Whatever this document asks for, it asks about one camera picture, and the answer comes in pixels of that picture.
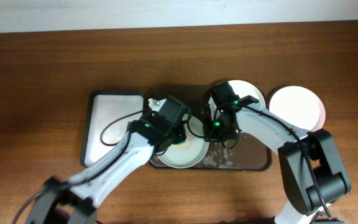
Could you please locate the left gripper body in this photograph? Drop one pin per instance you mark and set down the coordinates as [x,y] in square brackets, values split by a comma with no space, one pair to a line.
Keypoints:
[177,134]

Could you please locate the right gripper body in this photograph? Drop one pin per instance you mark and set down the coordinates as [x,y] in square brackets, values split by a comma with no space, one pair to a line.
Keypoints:
[217,130]

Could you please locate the green yellow sponge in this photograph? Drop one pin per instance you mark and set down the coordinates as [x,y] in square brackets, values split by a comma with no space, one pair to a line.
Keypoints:
[180,144]

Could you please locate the pale green plate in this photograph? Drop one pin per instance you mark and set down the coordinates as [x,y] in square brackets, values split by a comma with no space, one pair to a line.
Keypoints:
[192,153]

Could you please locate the cream white plate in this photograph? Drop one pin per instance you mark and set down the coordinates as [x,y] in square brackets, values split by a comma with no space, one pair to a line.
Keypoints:
[235,100]

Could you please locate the pinkish white plate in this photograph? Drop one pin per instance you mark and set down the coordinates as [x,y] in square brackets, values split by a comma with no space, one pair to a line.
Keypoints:
[298,106]

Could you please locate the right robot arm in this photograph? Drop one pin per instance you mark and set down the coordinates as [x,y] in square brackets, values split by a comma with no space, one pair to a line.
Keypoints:
[313,173]

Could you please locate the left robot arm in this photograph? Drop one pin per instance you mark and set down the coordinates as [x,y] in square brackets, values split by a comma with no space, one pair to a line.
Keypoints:
[77,199]

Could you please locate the brown plastic tray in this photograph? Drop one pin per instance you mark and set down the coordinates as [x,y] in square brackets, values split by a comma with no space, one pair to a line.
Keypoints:
[248,154]

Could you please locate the white soapy tray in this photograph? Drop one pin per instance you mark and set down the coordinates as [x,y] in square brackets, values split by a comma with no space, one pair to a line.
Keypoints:
[107,116]

